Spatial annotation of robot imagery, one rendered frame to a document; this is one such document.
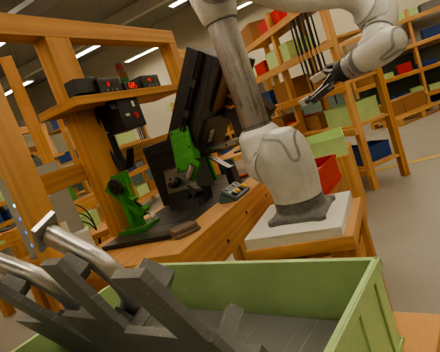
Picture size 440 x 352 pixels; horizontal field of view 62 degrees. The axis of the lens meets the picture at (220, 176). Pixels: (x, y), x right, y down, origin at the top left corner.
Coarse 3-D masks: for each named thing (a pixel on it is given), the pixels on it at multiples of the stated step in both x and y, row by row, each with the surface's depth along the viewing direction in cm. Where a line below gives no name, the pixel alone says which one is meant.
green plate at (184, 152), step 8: (176, 136) 181; (184, 136) 179; (176, 144) 181; (184, 144) 179; (192, 144) 180; (176, 152) 181; (184, 152) 179; (192, 152) 177; (176, 160) 182; (184, 160) 179; (192, 160) 177; (176, 168) 182; (184, 168) 179
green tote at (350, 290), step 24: (168, 264) 89; (192, 264) 84; (216, 264) 79; (240, 264) 75; (264, 264) 71; (288, 264) 68; (312, 264) 65; (336, 264) 62; (360, 264) 60; (192, 288) 86; (216, 288) 82; (240, 288) 77; (264, 288) 73; (288, 288) 70; (312, 288) 67; (336, 288) 64; (360, 288) 52; (384, 288) 59; (264, 312) 76; (288, 312) 72; (312, 312) 68; (336, 312) 65; (360, 312) 49; (384, 312) 56; (336, 336) 44; (360, 336) 49; (384, 336) 55
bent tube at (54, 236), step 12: (48, 216) 51; (36, 228) 50; (48, 228) 51; (60, 228) 52; (36, 240) 51; (48, 240) 51; (60, 240) 51; (72, 240) 51; (84, 240) 51; (72, 252) 50; (84, 252) 50; (96, 252) 50; (96, 264) 50; (108, 264) 50; (120, 264) 52; (108, 276) 50; (120, 288) 51; (132, 300) 53; (132, 312) 56
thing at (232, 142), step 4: (228, 140) 191; (232, 140) 181; (236, 140) 180; (216, 144) 198; (220, 144) 186; (224, 144) 181; (228, 144) 180; (232, 144) 180; (236, 144) 179; (208, 148) 186; (212, 148) 185; (216, 148) 184; (220, 148) 183; (224, 148) 182; (228, 148) 182; (204, 152) 188; (208, 152) 187; (212, 152) 186; (200, 156) 190
